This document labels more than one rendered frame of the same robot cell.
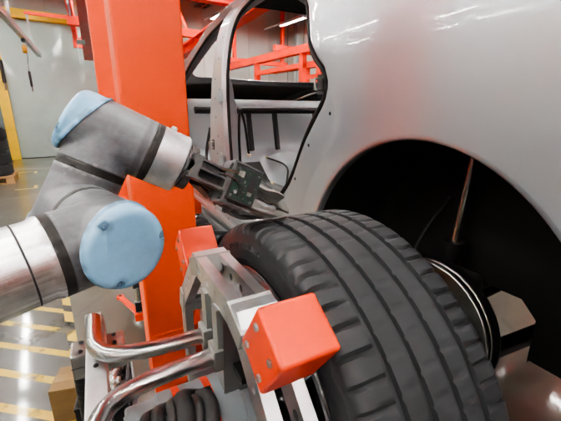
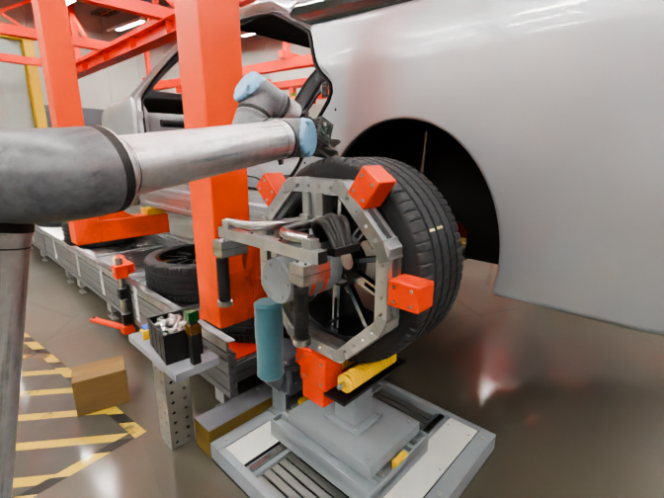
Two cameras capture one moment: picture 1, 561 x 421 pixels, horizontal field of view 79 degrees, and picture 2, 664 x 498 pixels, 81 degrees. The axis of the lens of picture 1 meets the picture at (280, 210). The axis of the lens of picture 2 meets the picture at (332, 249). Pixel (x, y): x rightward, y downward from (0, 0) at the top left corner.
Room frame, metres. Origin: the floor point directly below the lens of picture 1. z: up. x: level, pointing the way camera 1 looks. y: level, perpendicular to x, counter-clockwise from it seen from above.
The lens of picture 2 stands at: (-0.59, 0.41, 1.20)
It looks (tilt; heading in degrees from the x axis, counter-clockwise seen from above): 14 degrees down; 341
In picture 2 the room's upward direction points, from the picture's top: straight up
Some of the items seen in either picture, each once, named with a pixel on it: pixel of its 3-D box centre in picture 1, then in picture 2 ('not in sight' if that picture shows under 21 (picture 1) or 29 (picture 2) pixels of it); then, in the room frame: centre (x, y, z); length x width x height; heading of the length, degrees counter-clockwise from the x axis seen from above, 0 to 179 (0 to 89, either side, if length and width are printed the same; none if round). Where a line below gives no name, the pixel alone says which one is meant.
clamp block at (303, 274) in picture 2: not in sight; (310, 270); (0.25, 0.18, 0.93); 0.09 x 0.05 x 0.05; 118
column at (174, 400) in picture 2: not in sight; (173, 394); (0.95, 0.59, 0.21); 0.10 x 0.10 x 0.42; 28
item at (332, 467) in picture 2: not in sight; (347, 434); (0.60, -0.05, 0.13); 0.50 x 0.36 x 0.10; 28
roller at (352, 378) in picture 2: not in sight; (369, 368); (0.44, -0.06, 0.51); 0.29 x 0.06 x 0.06; 118
